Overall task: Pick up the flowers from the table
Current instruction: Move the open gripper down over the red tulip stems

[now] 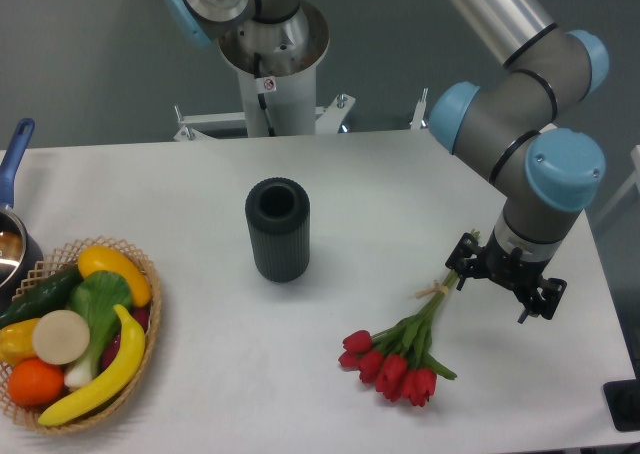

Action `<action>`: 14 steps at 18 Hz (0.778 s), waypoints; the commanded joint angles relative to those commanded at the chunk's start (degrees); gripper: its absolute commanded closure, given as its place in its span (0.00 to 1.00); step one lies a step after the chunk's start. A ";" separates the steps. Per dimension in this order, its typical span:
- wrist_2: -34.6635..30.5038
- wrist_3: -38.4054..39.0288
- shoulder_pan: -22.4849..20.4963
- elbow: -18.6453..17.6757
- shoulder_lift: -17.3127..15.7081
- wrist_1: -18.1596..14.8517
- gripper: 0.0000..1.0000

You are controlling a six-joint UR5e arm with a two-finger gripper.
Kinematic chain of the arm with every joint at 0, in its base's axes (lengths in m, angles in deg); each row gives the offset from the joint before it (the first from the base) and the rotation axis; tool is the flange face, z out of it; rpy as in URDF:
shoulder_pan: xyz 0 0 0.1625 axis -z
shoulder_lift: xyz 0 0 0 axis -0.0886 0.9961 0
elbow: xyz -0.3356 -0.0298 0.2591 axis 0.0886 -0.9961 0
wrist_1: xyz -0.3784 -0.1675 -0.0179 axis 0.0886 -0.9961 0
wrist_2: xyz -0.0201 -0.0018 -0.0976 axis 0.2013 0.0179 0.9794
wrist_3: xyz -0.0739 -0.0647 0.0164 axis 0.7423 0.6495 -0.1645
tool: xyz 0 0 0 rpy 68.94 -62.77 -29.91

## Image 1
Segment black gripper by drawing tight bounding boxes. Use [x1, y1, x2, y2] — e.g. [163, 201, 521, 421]
[445, 230, 567, 323]

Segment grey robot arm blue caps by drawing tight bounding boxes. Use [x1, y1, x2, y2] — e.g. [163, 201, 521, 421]
[165, 0, 609, 319]

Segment red tulip bouquet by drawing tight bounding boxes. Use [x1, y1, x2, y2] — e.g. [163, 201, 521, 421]
[338, 271, 458, 407]

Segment black device at table edge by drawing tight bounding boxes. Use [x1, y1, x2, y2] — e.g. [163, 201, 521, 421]
[603, 379, 639, 432]

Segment dark grey ribbed vase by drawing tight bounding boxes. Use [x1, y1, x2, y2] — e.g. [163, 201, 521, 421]
[245, 177, 310, 283]

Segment dark red vegetable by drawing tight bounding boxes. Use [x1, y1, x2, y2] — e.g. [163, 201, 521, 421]
[100, 307, 150, 372]

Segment yellow banana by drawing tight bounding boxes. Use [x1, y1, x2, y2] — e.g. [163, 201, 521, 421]
[37, 304, 146, 427]

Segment green bok choy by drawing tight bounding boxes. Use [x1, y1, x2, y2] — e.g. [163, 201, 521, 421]
[64, 270, 132, 391]

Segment woven wicker basket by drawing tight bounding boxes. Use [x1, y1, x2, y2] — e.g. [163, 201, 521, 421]
[1, 237, 161, 434]

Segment beige round disc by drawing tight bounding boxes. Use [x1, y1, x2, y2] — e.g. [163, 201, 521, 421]
[31, 310, 90, 365]

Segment green cucumber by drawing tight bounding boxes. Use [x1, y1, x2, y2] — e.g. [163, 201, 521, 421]
[1, 265, 83, 328]

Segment orange fruit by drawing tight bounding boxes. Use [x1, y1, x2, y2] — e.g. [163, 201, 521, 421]
[7, 358, 64, 407]

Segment yellow bell pepper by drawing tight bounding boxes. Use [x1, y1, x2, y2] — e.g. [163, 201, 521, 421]
[1, 318, 40, 365]

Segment white frame at right edge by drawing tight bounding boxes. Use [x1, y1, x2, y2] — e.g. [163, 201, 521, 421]
[591, 145, 639, 232]

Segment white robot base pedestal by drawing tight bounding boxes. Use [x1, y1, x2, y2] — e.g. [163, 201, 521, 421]
[174, 1, 356, 141]

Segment blue handled saucepan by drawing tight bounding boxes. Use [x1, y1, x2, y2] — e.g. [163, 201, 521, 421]
[1, 118, 43, 313]

